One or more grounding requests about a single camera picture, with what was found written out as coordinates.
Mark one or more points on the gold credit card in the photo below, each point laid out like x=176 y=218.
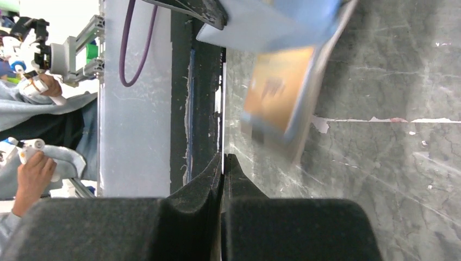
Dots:
x=276 y=86

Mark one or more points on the operator left hand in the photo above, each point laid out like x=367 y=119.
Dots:
x=54 y=87

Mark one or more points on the aluminium extrusion rail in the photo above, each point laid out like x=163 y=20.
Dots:
x=63 y=56

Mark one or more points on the teleoperation leader device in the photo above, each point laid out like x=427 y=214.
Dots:
x=25 y=48

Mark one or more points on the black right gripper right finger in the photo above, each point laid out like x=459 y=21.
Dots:
x=256 y=227

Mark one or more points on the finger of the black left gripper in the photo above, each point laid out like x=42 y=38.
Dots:
x=211 y=12

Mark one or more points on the operator right hand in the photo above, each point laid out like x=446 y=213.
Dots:
x=33 y=178

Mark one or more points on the operator grey sweater body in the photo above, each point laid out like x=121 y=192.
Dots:
x=73 y=125

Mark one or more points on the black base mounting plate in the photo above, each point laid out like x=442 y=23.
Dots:
x=196 y=74

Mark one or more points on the grey leather card holder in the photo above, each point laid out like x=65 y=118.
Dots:
x=272 y=26

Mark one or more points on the thin card edge-on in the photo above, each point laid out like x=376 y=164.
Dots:
x=223 y=115

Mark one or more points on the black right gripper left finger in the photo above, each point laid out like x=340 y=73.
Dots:
x=183 y=226

